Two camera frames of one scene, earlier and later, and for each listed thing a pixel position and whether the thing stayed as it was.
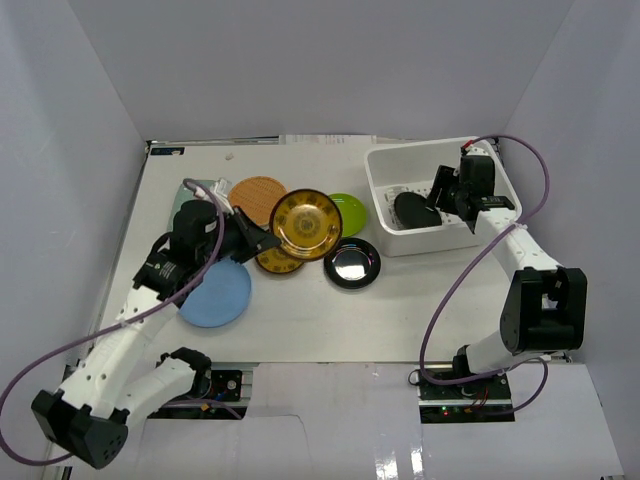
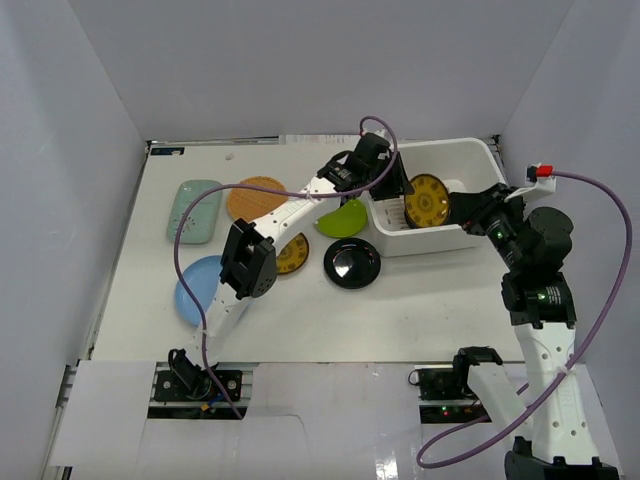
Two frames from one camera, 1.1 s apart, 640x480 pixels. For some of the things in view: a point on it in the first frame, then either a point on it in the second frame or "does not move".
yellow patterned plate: [308, 224] -> [429, 204]
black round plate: [354, 264] does not move
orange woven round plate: [256, 196] does not move
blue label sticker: [168, 151] does not move
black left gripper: [243, 235] -> [388, 182]
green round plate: [352, 211] does not move
